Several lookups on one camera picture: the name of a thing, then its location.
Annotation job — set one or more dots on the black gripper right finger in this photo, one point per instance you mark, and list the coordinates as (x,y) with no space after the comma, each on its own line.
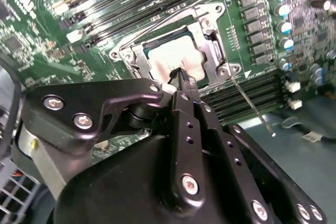
(236,161)

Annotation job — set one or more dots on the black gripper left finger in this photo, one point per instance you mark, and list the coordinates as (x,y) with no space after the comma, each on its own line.
(65,119)

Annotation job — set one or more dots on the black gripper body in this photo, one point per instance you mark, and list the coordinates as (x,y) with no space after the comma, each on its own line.
(118,182)

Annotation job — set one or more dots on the silver CPU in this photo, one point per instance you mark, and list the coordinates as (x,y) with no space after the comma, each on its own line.
(178,53)

